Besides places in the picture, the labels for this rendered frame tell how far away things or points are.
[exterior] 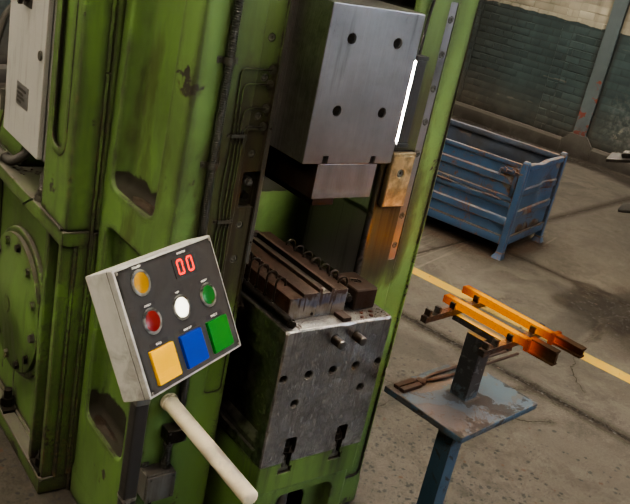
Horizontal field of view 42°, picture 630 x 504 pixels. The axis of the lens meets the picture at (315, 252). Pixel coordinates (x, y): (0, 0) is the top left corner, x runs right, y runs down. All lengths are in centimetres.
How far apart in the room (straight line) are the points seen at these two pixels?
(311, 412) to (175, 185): 79
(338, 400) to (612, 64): 794
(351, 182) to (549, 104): 822
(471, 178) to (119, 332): 451
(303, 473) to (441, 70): 127
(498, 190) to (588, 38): 448
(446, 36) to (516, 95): 809
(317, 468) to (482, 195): 368
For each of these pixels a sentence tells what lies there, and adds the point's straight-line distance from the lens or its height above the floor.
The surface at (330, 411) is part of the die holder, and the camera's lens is 249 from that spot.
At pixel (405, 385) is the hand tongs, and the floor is 70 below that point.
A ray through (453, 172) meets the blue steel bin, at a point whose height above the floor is 47.
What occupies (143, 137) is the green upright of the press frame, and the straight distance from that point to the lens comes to 238.
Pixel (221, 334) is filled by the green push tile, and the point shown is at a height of 101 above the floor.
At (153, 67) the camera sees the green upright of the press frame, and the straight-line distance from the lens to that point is 234.
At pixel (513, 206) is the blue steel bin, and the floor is 40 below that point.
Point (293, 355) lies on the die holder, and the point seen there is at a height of 84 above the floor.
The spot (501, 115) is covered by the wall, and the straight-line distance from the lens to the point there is 1066.
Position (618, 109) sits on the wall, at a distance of 999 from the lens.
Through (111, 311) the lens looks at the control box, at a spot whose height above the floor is 111.
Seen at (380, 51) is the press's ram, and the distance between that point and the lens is 213.
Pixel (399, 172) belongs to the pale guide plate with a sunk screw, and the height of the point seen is 129.
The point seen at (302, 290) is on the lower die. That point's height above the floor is 99.
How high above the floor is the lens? 192
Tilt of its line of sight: 21 degrees down
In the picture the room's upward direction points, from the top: 12 degrees clockwise
